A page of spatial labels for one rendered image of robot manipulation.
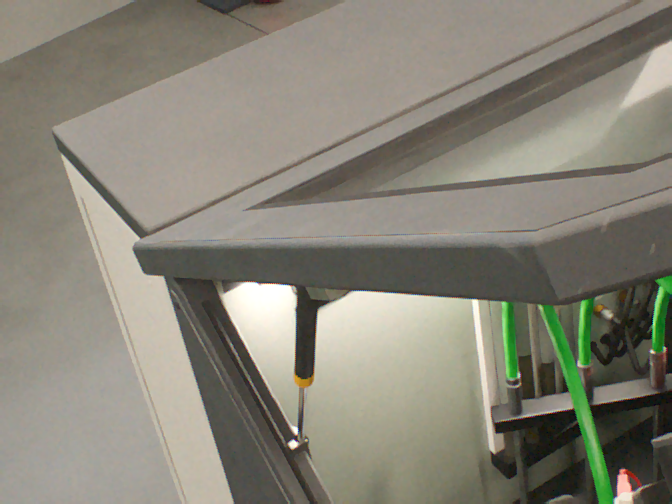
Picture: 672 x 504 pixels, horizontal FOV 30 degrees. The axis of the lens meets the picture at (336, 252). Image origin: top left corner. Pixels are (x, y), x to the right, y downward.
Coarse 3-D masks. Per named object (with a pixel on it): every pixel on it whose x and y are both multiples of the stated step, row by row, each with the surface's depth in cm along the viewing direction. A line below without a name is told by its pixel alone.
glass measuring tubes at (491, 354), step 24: (480, 312) 154; (528, 312) 159; (480, 336) 157; (528, 336) 158; (480, 360) 160; (504, 360) 158; (528, 360) 160; (552, 360) 163; (504, 384) 160; (528, 384) 163; (552, 384) 166; (528, 432) 168; (552, 432) 171; (576, 432) 172; (504, 456) 169; (528, 456) 169
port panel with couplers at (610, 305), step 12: (636, 288) 171; (600, 300) 168; (612, 300) 169; (624, 300) 169; (636, 300) 167; (600, 312) 167; (612, 312) 166; (636, 312) 173; (600, 324) 170; (612, 324) 172
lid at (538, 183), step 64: (512, 64) 143; (576, 64) 126; (640, 64) 109; (384, 128) 134; (448, 128) 121; (512, 128) 104; (576, 128) 90; (640, 128) 79; (256, 192) 125; (320, 192) 116; (384, 192) 87; (448, 192) 76; (512, 192) 67; (576, 192) 60; (640, 192) 54; (192, 256) 109; (256, 256) 92; (320, 256) 80; (384, 256) 71; (448, 256) 64; (512, 256) 58; (576, 256) 55; (640, 256) 54
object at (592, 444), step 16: (512, 304) 143; (512, 320) 145; (544, 320) 121; (512, 336) 147; (560, 336) 119; (512, 352) 149; (560, 352) 118; (512, 368) 151; (576, 368) 118; (512, 384) 152; (576, 384) 117; (576, 400) 116; (592, 432) 115; (592, 448) 115; (592, 464) 115; (608, 480) 115; (608, 496) 114
